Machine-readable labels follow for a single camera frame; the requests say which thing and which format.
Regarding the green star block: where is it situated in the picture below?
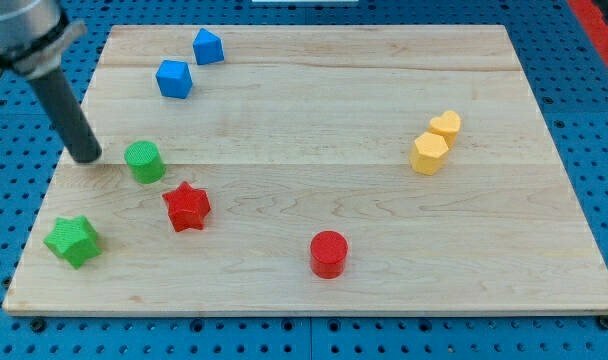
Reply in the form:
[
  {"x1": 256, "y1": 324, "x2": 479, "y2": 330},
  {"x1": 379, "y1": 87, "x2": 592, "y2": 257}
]
[{"x1": 43, "y1": 216, "x2": 102, "y2": 269}]

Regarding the light wooden board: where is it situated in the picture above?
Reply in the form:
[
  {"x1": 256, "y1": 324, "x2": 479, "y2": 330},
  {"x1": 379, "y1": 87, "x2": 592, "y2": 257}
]
[{"x1": 3, "y1": 25, "x2": 608, "y2": 317}]

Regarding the red cylinder block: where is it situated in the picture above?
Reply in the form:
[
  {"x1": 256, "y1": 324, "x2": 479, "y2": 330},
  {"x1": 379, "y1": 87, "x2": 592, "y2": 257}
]
[{"x1": 310, "y1": 230, "x2": 349, "y2": 279}]

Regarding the red star block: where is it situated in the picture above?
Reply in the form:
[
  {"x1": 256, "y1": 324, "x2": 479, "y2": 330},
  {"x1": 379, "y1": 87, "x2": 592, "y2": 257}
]
[{"x1": 162, "y1": 181, "x2": 211, "y2": 232}]

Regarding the yellow hexagon block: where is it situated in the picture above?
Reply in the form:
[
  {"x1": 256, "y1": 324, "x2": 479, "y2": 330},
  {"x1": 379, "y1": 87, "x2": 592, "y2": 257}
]
[{"x1": 409, "y1": 132, "x2": 449, "y2": 175}]

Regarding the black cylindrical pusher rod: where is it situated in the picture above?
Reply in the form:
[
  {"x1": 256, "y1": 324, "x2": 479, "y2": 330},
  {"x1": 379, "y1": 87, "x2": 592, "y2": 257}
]
[{"x1": 28, "y1": 67, "x2": 102, "y2": 164}]

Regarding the green cylinder block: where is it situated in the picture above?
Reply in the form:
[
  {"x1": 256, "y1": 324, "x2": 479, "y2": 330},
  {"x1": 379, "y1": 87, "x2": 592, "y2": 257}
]
[{"x1": 124, "y1": 140, "x2": 166, "y2": 184}]

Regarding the blue cube block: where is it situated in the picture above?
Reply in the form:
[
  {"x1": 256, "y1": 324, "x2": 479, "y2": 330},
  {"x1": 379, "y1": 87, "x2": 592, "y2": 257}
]
[{"x1": 156, "y1": 60, "x2": 193, "y2": 99}]

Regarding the blue triangular block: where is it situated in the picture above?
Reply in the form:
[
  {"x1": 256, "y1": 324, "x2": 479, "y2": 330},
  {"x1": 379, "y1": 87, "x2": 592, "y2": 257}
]
[{"x1": 192, "y1": 28, "x2": 225, "y2": 65}]

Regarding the yellow heart block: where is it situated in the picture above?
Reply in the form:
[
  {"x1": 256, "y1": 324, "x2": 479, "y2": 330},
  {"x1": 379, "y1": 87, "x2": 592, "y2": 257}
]
[{"x1": 428, "y1": 110, "x2": 462, "y2": 147}]

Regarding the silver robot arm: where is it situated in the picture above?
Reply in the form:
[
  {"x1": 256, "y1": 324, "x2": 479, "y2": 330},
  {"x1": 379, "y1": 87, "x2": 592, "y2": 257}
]
[{"x1": 0, "y1": 0, "x2": 102, "y2": 164}]

